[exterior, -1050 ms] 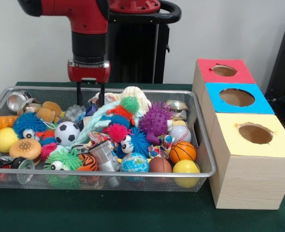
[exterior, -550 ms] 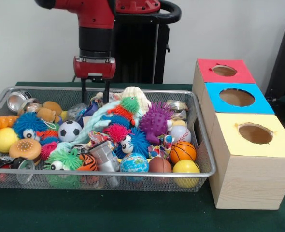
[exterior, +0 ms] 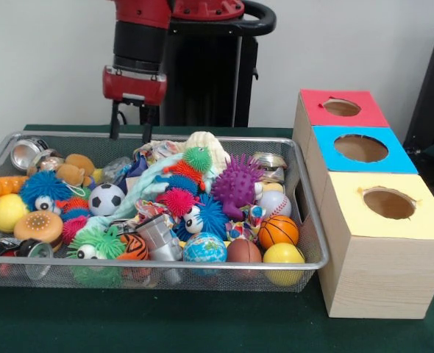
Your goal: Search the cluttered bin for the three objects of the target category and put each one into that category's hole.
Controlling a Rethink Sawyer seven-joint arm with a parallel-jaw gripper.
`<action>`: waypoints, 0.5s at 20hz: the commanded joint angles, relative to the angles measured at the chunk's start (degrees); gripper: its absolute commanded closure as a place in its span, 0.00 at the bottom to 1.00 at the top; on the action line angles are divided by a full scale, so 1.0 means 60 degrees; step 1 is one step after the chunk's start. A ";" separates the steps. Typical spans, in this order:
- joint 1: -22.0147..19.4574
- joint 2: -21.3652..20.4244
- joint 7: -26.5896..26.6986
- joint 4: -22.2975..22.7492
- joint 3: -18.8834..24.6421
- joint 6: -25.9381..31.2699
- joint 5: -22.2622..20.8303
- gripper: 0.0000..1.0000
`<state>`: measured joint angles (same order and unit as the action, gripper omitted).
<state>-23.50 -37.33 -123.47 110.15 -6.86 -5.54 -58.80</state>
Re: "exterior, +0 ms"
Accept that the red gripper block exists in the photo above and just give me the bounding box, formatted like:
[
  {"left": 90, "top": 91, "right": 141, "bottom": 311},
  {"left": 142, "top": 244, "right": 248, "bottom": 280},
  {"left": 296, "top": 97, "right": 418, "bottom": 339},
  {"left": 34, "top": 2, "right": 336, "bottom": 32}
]
[{"left": 102, "top": 65, "right": 168, "bottom": 145}]

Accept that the clear plastic packet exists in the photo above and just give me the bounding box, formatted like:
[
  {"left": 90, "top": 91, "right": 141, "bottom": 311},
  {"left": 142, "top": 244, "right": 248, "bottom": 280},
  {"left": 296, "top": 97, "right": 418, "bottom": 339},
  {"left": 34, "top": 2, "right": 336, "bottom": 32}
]
[{"left": 102, "top": 156, "right": 133, "bottom": 182}]

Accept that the shallow metal mesh bin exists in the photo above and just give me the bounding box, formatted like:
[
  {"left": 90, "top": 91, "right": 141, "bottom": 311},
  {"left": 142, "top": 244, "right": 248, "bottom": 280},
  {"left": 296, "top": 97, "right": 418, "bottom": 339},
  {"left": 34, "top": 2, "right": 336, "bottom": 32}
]
[{"left": 0, "top": 130, "right": 330, "bottom": 294}]

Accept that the wooden box with three holes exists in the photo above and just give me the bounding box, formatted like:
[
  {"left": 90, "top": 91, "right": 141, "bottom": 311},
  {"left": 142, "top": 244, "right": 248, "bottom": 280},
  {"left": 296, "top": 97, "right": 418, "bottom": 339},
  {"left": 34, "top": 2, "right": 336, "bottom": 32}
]
[{"left": 291, "top": 89, "right": 434, "bottom": 320}]

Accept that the blue plastic toy block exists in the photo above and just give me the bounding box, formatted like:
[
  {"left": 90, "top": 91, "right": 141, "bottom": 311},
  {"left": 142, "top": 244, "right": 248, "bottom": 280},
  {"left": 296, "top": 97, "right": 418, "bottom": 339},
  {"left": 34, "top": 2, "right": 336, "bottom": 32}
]
[{"left": 123, "top": 157, "right": 145, "bottom": 182}]

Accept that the cream knit cloth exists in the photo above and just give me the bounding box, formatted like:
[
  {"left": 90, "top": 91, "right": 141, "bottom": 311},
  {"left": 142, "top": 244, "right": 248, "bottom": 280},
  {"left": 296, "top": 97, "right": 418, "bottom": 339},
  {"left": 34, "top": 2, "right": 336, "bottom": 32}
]
[{"left": 182, "top": 131, "right": 231, "bottom": 174}]

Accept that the black and white soccer ball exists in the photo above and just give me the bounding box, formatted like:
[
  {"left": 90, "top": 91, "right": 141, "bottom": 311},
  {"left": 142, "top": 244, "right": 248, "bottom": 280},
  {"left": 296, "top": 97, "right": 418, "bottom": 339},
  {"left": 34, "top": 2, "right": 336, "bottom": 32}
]
[{"left": 88, "top": 182, "right": 127, "bottom": 216}]

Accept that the blue spiky toy with eyes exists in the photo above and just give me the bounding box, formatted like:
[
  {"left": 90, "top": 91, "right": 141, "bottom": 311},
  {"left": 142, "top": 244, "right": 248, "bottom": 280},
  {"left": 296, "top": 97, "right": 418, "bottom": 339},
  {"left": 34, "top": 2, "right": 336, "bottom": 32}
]
[{"left": 174, "top": 193, "right": 230, "bottom": 242}]

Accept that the purple spiky monster toy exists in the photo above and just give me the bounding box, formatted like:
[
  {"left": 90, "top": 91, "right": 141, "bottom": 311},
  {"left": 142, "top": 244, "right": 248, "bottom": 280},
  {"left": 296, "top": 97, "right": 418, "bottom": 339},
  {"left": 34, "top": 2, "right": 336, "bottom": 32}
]
[{"left": 211, "top": 153, "right": 265, "bottom": 221}]

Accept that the green spiky toy with eye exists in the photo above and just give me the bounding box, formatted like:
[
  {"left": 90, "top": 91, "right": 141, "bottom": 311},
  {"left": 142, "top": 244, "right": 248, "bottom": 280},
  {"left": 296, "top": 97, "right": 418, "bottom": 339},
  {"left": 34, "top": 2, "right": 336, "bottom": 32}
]
[{"left": 66, "top": 224, "right": 128, "bottom": 288}]

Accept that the globe print ball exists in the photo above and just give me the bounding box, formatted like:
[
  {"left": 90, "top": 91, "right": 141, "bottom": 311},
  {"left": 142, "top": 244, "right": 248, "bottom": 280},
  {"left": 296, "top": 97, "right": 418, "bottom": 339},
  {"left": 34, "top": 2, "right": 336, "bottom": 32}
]
[{"left": 182, "top": 232, "right": 228, "bottom": 277}]

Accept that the white baseball toy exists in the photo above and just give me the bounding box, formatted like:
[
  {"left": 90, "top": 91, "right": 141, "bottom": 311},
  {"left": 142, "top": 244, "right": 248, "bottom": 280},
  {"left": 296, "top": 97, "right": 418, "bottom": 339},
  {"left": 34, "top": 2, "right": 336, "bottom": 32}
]
[{"left": 256, "top": 190, "right": 292, "bottom": 218}]

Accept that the orange basketball toy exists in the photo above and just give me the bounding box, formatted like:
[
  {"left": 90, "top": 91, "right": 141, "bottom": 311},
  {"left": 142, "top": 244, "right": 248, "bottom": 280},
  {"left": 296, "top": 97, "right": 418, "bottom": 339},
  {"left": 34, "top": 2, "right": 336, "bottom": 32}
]
[{"left": 257, "top": 214, "right": 300, "bottom": 250}]

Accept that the yellow ball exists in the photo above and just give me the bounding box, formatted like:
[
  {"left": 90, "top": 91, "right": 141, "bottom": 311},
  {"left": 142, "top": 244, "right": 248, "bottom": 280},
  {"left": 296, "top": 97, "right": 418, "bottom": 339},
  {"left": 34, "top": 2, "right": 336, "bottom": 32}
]
[{"left": 263, "top": 243, "right": 306, "bottom": 287}]

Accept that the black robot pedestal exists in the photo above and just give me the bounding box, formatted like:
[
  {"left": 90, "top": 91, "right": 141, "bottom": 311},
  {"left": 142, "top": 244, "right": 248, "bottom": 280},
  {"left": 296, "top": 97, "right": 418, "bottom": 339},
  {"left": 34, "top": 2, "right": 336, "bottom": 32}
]
[{"left": 157, "top": 0, "right": 277, "bottom": 128}]

